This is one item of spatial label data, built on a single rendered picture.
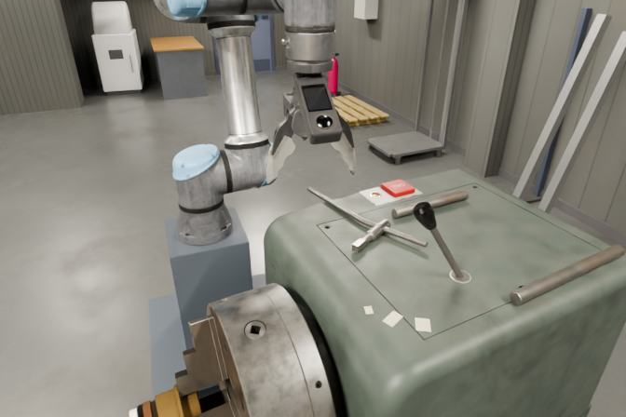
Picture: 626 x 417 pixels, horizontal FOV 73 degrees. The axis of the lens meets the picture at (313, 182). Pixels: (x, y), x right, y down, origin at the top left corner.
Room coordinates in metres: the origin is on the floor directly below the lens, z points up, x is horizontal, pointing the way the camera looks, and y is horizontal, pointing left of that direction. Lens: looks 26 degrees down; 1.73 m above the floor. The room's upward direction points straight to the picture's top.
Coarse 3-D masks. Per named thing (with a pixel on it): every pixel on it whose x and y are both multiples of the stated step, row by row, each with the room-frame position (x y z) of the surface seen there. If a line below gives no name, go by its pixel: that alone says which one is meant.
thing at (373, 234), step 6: (378, 222) 0.73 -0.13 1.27; (384, 222) 0.73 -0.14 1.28; (372, 228) 0.71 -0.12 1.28; (378, 228) 0.71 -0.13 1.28; (366, 234) 0.70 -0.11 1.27; (372, 234) 0.69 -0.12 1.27; (378, 234) 0.70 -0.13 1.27; (360, 240) 0.67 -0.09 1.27; (366, 240) 0.67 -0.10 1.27; (372, 240) 0.69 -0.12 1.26; (354, 246) 0.65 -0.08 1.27; (360, 246) 0.65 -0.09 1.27
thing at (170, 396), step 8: (176, 384) 0.48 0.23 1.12; (168, 392) 0.46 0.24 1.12; (176, 392) 0.46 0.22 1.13; (160, 400) 0.44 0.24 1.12; (168, 400) 0.44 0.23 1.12; (176, 400) 0.44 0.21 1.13; (184, 400) 0.45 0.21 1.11; (192, 400) 0.45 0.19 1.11; (144, 408) 0.44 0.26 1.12; (152, 408) 0.44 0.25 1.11; (160, 408) 0.43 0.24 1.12; (168, 408) 0.43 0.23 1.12; (176, 408) 0.43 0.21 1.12; (184, 408) 0.44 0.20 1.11; (192, 408) 0.44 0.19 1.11; (200, 408) 0.45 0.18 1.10; (144, 416) 0.42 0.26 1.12; (152, 416) 0.42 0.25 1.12; (160, 416) 0.42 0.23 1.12; (168, 416) 0.42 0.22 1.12; (176, 416) 0.42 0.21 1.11; (184, 416) 0.43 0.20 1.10; (192, 416) 0.43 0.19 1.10
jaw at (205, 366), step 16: (208, 320) 0.54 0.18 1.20; (192, 336) 0.53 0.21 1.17; (208, 336) 0.52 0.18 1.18; (192, 352) 0.50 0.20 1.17; (208, 352) 0.51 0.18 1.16; (192, 368) 0.49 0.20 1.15; (208, 368) 0.49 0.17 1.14; (224, 368) 0.50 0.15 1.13; (192, 384) 0.47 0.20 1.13; (208, 384) 0.48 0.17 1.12
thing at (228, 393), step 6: (222, 390) 0.51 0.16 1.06; (228, 390) 0.51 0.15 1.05; (210, 396) 0.50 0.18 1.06; (216, 396) 0.50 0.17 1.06; (222, 396) 0.50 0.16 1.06; (228, 396) 0.50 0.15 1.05; (234, 396) 0.51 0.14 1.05; (204, 402) 0.49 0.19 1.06; (210, 402) 0.49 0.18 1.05; (216, 402) 0.49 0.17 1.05; (222, 402) 0.49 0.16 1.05; (204, 408) 0.48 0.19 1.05; (210, 408) 0.48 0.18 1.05
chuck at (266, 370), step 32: (224, 320) 0.50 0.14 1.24; (256, 320) 0.50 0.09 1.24; (224, 352) 0.50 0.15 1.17; (256, 352) 0.45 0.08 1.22; (288, 352) 0.45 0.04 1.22; (224, 384) 0.54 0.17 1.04; (256, 384) 0.41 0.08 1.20; (288, 384) 0.42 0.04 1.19; (256, 416) 0.38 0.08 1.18; (288, 416) 0.39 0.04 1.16
